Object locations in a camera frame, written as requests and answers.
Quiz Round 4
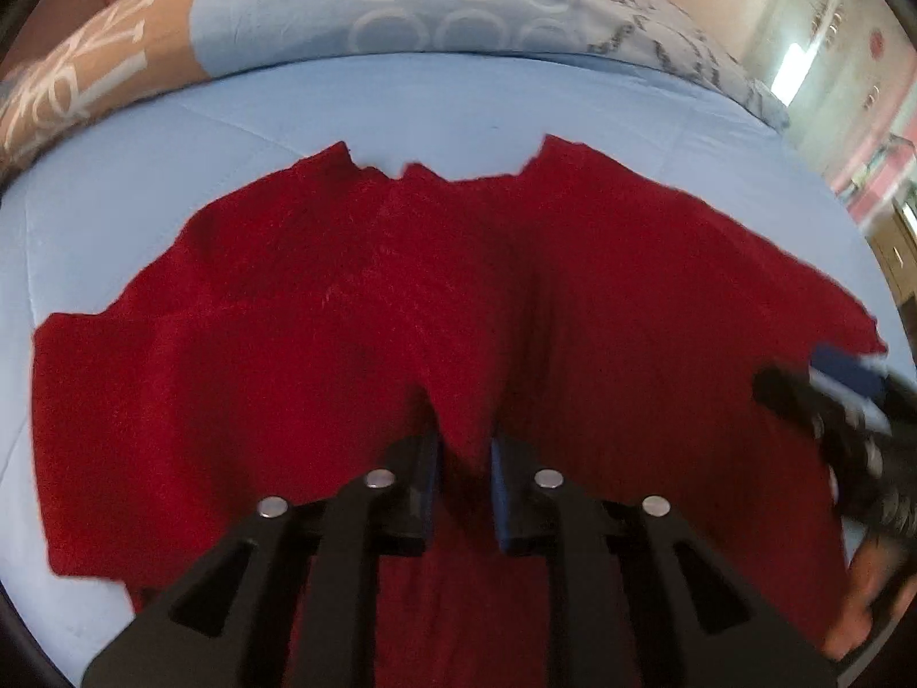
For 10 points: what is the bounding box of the red knit sweater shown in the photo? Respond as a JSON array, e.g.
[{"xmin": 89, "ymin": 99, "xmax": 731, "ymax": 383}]
[{"xmin": 33, "ymin": 138, "xmax": 883, "ymax": 686}]

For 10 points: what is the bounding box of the person right hand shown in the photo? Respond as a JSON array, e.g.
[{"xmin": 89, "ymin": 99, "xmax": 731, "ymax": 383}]
[{"xmin": 819, "ymin": 464, "xmax": 912, "ymax": 663}]

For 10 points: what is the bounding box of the light blue bed sheet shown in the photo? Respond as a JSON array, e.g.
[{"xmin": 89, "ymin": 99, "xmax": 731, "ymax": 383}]
[{"xmin": 2, "ymin": 54, "xmax": 914, "ymax": 680}]

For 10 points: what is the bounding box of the blue brown patterned pillow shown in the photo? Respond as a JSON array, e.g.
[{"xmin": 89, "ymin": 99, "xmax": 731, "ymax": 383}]
[{"xmin": 2, "ymin": 0, "xmax": 788, "ymax": 179}]

